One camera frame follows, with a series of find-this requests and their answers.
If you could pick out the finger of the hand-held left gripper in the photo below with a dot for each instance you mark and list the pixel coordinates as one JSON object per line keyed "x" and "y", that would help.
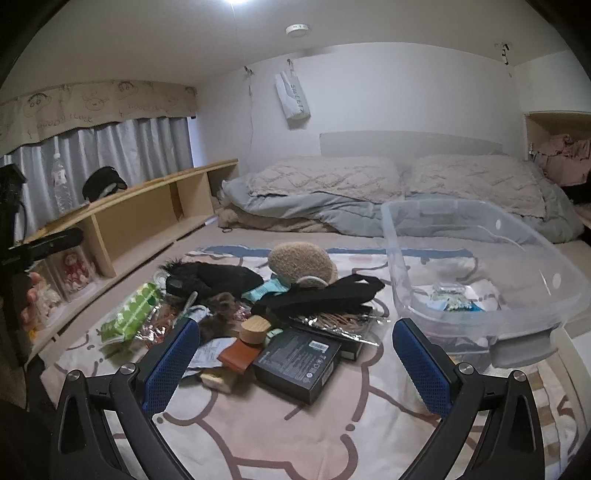
{"x": 51, "y": 244}
{"x": 10, "y": 194}

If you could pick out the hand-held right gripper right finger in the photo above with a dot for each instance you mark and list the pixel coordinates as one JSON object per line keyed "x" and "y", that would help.
{"x": 422, "y": 364}

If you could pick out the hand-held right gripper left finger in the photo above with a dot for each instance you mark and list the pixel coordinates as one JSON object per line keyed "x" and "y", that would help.
{"x": 171, "y": 364}

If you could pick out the blue foil packet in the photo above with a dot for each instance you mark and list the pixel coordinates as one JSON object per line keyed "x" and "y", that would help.
{"x": 455, "y": 304}

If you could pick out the clear plastic storage bin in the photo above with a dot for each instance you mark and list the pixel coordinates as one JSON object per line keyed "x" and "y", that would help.
{"x": 508, "y": 258}

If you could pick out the person's left hand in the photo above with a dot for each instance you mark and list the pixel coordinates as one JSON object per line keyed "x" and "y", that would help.
{"x": 33, "y": 295}

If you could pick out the display case with red doll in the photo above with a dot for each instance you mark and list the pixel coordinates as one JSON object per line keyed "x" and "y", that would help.
{"x": 74, "y": 272}

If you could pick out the orange foil snack bag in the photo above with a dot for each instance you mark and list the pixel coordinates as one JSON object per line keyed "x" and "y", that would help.
{"x": 157, "y": 327}

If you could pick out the display case with white doll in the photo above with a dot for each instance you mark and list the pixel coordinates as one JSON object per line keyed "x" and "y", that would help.
{"x": 48, "y": 297}

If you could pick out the gold flat box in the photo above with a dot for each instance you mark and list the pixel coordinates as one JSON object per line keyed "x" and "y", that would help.
{"x": 217, "y": 381}

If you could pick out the clear water bottle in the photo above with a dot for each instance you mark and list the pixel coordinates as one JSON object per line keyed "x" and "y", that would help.
{"x": 61, "y": 184}

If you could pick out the green wet wipes pack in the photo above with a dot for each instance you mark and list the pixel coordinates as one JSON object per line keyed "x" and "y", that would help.
{"x": 131, "y": 314}

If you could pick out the brown leather wallet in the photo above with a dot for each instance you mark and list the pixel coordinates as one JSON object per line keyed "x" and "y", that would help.
{"x": 238, "y": 357}

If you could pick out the leopard fur headband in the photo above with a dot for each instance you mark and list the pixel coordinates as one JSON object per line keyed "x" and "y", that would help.
{"x": 219, "y": 314}

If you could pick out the black visor cap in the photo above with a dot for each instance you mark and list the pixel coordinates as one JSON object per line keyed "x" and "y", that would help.
{"x": 102, "y": 182}

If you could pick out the long wooden shelf unit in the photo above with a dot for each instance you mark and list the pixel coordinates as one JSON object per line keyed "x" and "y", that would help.
{"x": 138, "y": 217}

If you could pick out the round wooden box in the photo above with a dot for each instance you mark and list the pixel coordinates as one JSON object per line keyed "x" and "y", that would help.
{"x": 256, "y": 327}

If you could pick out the black furry pompom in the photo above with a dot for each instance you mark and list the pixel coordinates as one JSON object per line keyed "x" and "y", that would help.
{"x": 173, "y": 267}

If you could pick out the black quilted bag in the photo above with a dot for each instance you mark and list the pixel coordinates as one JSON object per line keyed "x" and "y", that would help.
{"x": 217, "y": 277}

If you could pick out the beige printed curtain valance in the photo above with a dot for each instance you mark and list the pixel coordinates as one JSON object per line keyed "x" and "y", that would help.
{"x": 92, "y": 104}

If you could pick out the teal packet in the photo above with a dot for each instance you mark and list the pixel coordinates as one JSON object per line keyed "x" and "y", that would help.
{"x": 268, "y": 288}

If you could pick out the black box with labels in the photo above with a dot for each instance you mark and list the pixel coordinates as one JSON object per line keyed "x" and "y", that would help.
{"x": 295, "y": 364}

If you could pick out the grey curtain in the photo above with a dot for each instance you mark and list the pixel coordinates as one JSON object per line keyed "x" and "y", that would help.
{"x": 138, "y": 147}

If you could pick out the brown plush hat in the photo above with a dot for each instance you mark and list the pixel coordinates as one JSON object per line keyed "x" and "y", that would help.
{"x": 300, "y": 263}

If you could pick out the beige fuzzy blanket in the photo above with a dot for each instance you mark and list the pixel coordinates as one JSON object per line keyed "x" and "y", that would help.
{"x": 268, "y": 221}

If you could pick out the grey duvet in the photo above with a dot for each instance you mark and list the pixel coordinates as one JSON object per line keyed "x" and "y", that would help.
{"x": 323, "y": 207}

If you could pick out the beige textured pillow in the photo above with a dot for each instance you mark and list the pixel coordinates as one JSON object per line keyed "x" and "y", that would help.
{"x": 323, "y": 177}
{"x": 475, "y": 182}

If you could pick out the grey headboard panel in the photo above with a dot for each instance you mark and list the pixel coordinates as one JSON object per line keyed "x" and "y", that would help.
{"x": 406, "y": 143}

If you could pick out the pink clothes pile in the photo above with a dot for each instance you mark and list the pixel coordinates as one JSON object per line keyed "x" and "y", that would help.
{"x": 568, "y": 157}

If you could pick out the wooden closet niche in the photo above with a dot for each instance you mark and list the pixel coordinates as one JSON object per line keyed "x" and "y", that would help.
{"x": 535, "y": 124}

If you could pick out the white hanging bag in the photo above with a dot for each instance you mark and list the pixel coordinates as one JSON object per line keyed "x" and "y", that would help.
{"x": 292, "y": 99}

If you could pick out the round ceiling light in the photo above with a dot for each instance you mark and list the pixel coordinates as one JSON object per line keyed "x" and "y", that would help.
{"x": 298, "y": 30}

